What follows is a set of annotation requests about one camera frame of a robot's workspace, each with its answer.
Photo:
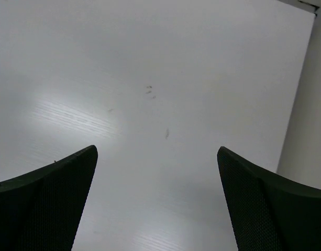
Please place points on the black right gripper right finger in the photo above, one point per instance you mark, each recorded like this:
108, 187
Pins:
268, 211

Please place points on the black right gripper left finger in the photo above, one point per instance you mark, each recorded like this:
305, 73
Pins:
41, 210

